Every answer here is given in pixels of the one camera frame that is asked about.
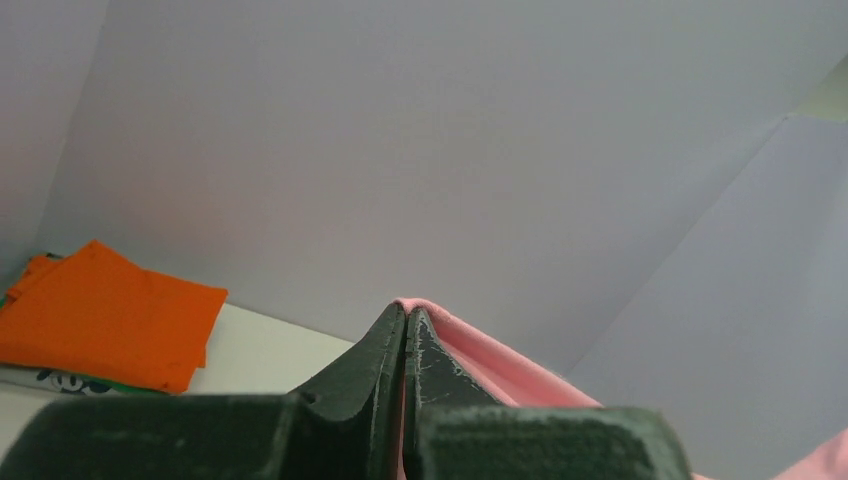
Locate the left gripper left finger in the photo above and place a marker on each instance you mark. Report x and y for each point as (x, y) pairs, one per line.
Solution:
(342, 423)

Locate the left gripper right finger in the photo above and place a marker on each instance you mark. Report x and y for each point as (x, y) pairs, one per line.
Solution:
(455, 428)

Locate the pink t shirt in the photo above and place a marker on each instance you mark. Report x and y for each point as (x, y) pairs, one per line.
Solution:
(516, 380)

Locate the orange folded t shirt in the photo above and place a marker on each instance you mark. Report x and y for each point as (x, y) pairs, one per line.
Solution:
(180, 314)

